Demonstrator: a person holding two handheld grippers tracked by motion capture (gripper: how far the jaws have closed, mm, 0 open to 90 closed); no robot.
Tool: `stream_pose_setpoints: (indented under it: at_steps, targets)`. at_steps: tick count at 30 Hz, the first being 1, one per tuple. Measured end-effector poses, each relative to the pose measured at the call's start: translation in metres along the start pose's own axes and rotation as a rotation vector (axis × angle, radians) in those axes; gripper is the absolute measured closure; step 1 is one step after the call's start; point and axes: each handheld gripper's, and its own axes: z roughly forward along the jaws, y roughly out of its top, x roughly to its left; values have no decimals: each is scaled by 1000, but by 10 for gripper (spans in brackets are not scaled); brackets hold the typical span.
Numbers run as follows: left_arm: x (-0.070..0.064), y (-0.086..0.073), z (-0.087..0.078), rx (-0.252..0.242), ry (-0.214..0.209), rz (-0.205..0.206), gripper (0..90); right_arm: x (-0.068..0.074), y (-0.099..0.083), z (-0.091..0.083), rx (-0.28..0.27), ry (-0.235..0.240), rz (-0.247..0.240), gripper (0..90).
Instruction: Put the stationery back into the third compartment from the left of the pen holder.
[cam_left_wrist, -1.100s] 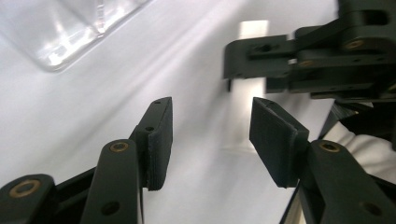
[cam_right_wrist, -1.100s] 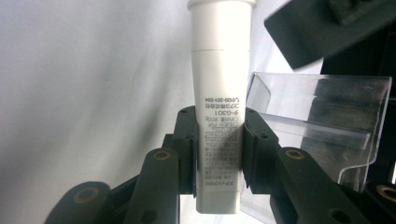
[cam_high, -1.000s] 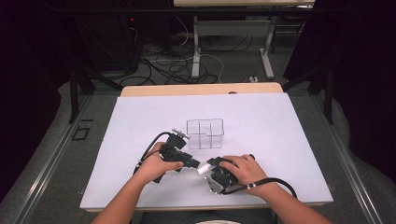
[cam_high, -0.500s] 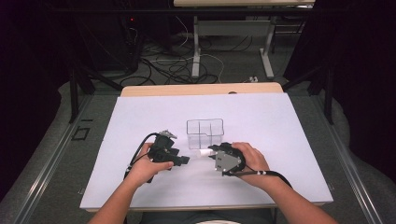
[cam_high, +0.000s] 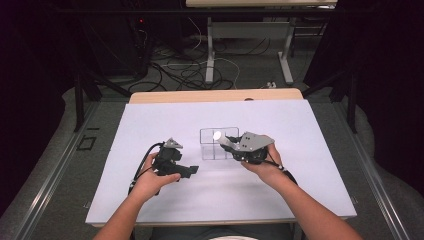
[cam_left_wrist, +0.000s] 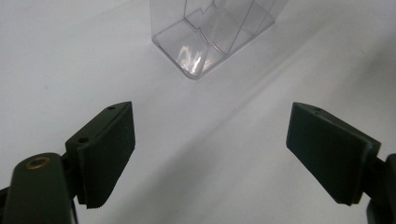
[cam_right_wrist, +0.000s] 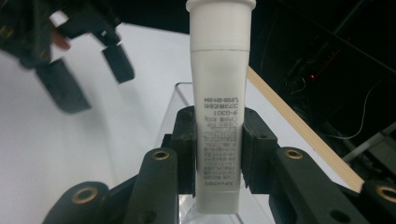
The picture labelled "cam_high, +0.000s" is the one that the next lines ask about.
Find dark curtain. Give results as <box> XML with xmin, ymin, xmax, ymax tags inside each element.
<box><xmin>304</xmin><ymin>0</ymin><xmax>424</xmax><ymax>198</ymax></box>
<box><xmin>0</xmin><ymin>0</ymin><xmax>81</xmax><ymax>214</ymax></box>

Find white-legged desk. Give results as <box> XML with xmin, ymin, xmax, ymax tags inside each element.
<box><xmin>185</xmin><ymin>0</ymin><xmax>338</xmax><ymax>86</ymax></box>

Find clear acrylic organizer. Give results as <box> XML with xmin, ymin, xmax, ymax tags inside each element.
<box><xmin>199</xmin><ymin>126</ymin><xmax>241</xmax><ymax>161</ymax></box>

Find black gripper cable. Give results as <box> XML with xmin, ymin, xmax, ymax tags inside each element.
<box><xmin>264</xmin><ymin>159</ymin><xmax>299</xmax><ymax>186</ymax></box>
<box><xmin>127</xmin><ymin>141</ymin><xmax>166</xmax><ymax>196</ymax></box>

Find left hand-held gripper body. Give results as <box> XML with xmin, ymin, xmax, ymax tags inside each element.
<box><xmin>152</xmin><ymin>136</ymin><xmax>184</xmax><ymax>177</ymax></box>

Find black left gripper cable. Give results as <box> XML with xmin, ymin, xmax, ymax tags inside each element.
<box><xmin>127</xmin><ymin>141</ymin><xmax>166</xmax><ymax>196</ymax></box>

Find person's left hand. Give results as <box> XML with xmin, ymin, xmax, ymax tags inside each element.
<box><xmin>130</xmin><ymin>151</ymin><xmax>183</xmax><ymax>202</ymax></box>

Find person's grey pants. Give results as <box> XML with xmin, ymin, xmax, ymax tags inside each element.
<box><xmin>149</xmin><ymin>223</ymin><xmax>298</xmax><ymax>240</ymax></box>

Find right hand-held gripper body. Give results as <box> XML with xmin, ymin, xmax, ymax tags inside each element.
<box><xmin>229</xmin><ymin>131</ymin><xmax>276</xmax><ymax>165</ymax></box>

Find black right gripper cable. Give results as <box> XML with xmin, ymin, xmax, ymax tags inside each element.
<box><xmin>264</xmin><ymin>159</ymin><xmax>299</xmax><ymax>186</ymax></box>

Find white table mat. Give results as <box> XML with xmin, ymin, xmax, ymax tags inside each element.
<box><xmin>84</xmin><ymin>99</ymin><xmax>358</xmax><ymax>228</ymax></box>

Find black horizontal bar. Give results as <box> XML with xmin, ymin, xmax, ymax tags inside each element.
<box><xmin>54</xmin><ymin>7</ymin><xmax>371</xmax><ymax>15</ymax></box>

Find person's right hand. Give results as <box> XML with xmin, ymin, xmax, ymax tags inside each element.
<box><xmin>240</xmin><ymin>143</ymin><xmax>288</xmax><ymax>188</ymax></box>

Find white plastic tube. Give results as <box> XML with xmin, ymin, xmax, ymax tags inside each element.
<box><xmin>212</xmin><ymin>130</ymin><xmax>240</xmax><ymax>150</ymax></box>

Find black floor cables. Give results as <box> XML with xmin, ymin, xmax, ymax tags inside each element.
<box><xmin>128</xmin><ymin>34</ymin><xmax>272</xmax><ymax>93</ymax></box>

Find person's white shirt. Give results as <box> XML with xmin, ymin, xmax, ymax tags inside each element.
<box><xmin>208</xmin><ymin>235</ymin><xmax>259</xmax><ymax>240</ymax></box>

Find white floor cable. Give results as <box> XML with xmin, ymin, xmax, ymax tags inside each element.
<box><xmin>186</xmin><ymin>16</ymin><xmax>242</xmax><ymax>90</ymax></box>

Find black metal stand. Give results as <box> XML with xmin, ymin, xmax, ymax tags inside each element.
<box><xmin>300</xmin><ymin>64</ymin><xmax>360</xmax><ymax>135</ymax></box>
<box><xmin>73</xmin><ymin>63</ymin><xmax>133</xmax><ymax>133</ymax></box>

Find black computer tower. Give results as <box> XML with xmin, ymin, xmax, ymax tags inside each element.
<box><xmin>94</xmin><ymin>13</ymin><xmax>152</xmax><ymax>78</ymax></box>

